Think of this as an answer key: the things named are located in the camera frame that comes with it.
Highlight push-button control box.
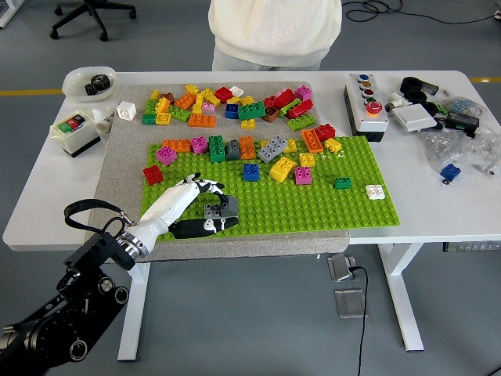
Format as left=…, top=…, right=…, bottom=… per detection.
left=343, top=72, right=390, bottom=143

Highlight white cube box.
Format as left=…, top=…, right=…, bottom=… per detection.
left=116, top=100, right=138, bottom=121

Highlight lime green flat plate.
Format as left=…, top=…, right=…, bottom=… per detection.
left=278, top=97, right=302, bottom=118

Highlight white plastic tube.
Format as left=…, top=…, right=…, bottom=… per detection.
left=92, top=107, right=117, bottom=134

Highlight grey-brown mat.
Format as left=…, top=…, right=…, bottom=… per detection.
left=88, top=81, right=351, bottom=266

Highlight white flat switch plate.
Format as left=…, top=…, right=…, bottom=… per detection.
left=391, top=104, right=438, bottom=133

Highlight yellow arch brick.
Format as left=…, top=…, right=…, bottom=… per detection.
left=268, top=156, right=298, bottom=183

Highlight lime green two-by-four brick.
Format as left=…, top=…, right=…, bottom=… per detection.
left=287, top=112, right=318, bottom=132

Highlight white two-by-two brick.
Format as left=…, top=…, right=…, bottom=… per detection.
left=363, top=183, right=387, bottom=201

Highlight orange upturned long brick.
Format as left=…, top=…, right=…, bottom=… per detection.
left=299, top=128, right=324, bottom=154

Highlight clear bag blue parts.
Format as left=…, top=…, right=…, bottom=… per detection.
left=440, top=96, right=485, bottom=118

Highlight pink two-by-two brick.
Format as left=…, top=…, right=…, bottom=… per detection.
left=190, top=135, right=209, bottom=156

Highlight grey two-by-four brick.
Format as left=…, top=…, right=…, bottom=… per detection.
left=256, top=135, right=289, bottom=165
left=204, top=202, right=240, bottom=221

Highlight green baseplate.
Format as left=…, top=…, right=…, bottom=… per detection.
left=139, top=135, right=401, bottom=240

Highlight clear bag metal parts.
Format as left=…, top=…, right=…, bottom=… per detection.
left=467, top=125, right=501, bottom=179

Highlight black power cable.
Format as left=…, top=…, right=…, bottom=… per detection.
left=348, top=265, right=370, bottom=376

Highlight black floor cable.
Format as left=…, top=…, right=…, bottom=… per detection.
left=342, top=0, right=501, bottom=24

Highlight metal floor socket box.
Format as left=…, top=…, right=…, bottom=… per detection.
left=333, top=288, right=369, bottom=320
left=327, top=253, right=358, bottom=283

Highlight table height control panel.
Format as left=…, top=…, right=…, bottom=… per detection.
left=442, top=240, right=501, bottom=253

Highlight person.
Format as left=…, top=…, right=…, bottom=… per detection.
left=207, top=0, right=344, bottom=72

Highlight switch box green red buttons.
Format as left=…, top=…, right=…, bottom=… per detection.
left=49, top=109, right=102, bottom=159

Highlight red two-by-four brick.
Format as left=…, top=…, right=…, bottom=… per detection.
left=272, top=88, right=297, bottom=110
left=285, top=98, right=315, bottom=120

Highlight white table leg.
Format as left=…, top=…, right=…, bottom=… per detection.
left=117, top=262, right=152, bottom=362
left=377, top=242, right=426, bottom=353

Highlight white plastic bowl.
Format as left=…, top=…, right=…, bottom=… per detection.
left=61, top=65, right=117, bottom=103

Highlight dark green two-by-four brick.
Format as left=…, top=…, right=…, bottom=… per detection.
left=207, top=134, right=226, bottom=164
left=237, top=100, right=268, bottom=121

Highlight white furniture foot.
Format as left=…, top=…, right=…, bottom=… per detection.
left=0, top=0, right=25, bottom=29

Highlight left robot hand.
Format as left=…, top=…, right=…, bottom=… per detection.
left=130, top=172, right=240, bottom=251

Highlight clear bag of screws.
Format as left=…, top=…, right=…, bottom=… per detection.
left=418, top=128, right=477, bottom=173

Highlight white pipe connector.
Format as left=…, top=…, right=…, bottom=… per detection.
left=384, top=92, right=412, bottom=115

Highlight black office chair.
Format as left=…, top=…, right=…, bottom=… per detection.
left=49, top=0, right=138, bottom=42

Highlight black power adapter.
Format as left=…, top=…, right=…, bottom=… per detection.
left=445, top=111, right=481, bottom=139

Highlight orange two-by-four brick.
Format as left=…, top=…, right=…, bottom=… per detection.
left=162, top=138, right=193, bottom=154
left=187, top=114, right=218, bottom=128

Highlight red two-by-two brick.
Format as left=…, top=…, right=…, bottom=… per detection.
left=214, top=86, right=235, bottom=105
left=142, top=164, right=164, bottom=186
left=312, top=122, right=337, bottom=143

